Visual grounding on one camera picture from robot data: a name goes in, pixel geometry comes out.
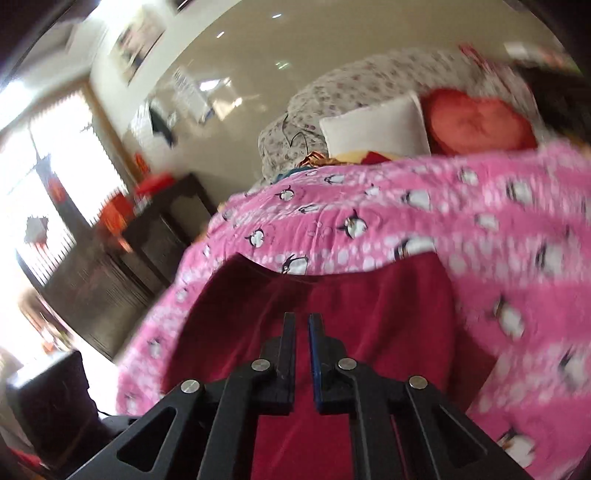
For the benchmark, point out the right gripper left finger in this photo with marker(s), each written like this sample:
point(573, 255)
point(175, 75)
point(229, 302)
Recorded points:
point(205, 431)

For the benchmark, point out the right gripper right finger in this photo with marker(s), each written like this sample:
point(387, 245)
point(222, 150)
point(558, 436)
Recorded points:
point(400, 429)

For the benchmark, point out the dark red fleece sweater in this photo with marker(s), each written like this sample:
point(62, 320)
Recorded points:
point(400, 319)

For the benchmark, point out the dark wooden side table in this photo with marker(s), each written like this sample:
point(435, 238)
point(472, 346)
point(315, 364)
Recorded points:
point(146, 255)

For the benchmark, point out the red bag on table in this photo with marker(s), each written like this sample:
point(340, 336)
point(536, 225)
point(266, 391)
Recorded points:
point(116, 214)

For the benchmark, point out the pink penguin print duvet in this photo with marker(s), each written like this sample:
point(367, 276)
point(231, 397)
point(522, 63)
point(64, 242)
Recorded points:
point(512, 231)

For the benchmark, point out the red gift box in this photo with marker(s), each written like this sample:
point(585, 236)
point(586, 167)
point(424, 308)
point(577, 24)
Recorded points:
point(153, 184)

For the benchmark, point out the yellow and red blanket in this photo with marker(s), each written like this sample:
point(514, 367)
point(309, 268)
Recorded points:
point(317, 159)

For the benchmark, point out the white square pillow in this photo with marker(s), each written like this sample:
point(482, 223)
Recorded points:
point(395, 127)

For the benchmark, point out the red heart shaped cushion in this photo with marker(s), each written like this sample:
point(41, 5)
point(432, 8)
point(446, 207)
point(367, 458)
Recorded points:
point(458, 124)

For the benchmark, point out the dark cloth hanging on wall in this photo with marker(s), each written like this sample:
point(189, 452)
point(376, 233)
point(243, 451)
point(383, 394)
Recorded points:
point(159, 124)

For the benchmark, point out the white wall calendar chart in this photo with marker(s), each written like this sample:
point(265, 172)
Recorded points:
point(191, 97)

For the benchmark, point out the framed wall photo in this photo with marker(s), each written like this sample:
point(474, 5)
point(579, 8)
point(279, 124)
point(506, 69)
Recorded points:
point(135, 42)

